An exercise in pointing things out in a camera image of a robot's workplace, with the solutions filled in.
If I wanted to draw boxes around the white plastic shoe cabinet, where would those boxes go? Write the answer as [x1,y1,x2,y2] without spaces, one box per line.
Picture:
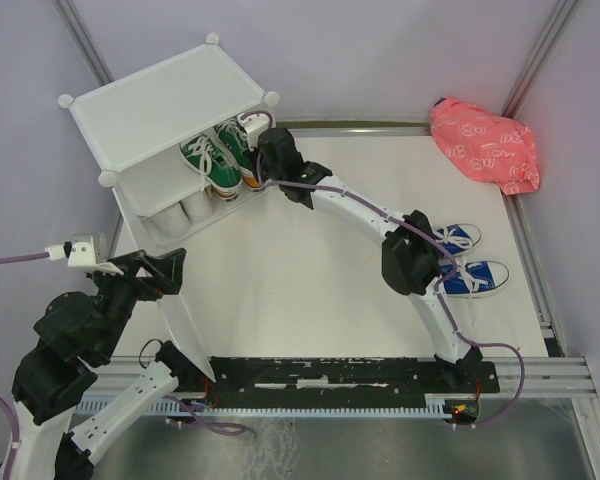
[58,34,279,375]

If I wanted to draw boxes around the orange canvas sneaker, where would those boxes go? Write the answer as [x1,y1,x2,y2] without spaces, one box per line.
[211,186,241,202]
[242,174,262,192]

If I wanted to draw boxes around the pink patterned plastic bag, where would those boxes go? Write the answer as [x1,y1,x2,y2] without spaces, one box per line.
[430,96,541,195]

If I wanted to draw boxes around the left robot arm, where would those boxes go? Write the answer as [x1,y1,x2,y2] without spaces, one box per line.
[0,248,201,479]

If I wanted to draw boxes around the aluminium frame rails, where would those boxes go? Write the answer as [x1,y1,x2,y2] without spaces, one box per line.
[86,356,597,400]

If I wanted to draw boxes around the blue canvas sneaker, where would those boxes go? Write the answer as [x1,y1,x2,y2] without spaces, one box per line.
[433,223,482,257]
[443,261,510,298]

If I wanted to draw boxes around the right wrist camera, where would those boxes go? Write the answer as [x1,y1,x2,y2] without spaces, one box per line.
[237,110,275,151]

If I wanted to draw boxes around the green canvas sneaker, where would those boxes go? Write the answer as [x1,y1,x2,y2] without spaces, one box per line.
[214,117,254,180]
[180,134,242,189]

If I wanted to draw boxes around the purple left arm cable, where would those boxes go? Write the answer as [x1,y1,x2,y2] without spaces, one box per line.
[0,252,51,474]

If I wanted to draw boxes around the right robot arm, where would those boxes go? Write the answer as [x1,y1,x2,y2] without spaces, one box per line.
[254,128,482,391]

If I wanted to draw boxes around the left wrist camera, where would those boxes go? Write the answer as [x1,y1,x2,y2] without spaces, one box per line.
[44,232,107,269]

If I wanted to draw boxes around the white slotted cable duct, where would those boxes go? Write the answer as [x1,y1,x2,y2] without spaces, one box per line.
[76,395,451,420]

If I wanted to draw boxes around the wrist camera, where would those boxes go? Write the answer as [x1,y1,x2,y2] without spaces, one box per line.
[44,232,107,269]
[237,110,275,151]

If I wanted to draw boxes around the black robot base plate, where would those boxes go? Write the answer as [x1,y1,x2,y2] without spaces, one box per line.
[210,357,500,409]

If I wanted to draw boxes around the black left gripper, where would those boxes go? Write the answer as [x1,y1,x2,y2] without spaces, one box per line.
[91,245,188,358]

